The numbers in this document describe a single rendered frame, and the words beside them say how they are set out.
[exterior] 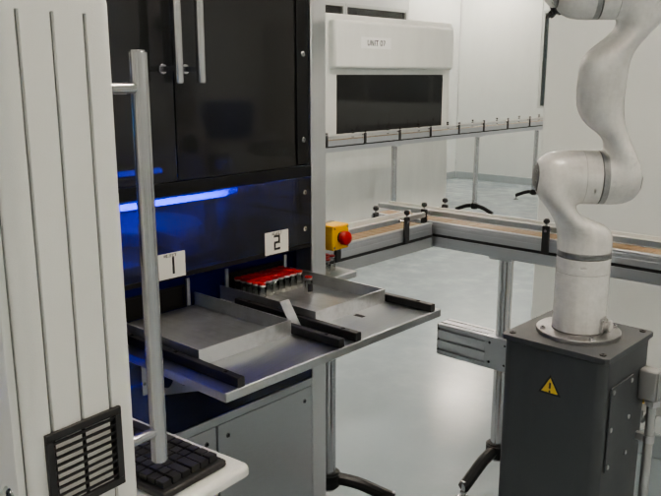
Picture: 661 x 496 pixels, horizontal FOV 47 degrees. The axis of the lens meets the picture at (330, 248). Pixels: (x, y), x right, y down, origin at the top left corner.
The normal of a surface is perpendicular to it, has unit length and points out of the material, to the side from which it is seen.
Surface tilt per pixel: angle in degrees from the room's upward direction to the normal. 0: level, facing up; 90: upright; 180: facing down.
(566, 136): 90
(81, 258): 90
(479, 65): 90
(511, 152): 90
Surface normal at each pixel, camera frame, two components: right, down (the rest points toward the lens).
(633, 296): -0.67, 0.16
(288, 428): 0.74, 0.15
